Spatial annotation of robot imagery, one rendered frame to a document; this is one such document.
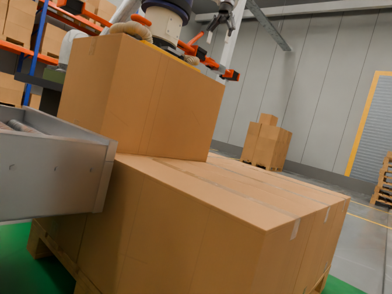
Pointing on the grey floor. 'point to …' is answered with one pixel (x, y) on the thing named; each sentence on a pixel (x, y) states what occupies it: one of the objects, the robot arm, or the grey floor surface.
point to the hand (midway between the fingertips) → (217, 41)
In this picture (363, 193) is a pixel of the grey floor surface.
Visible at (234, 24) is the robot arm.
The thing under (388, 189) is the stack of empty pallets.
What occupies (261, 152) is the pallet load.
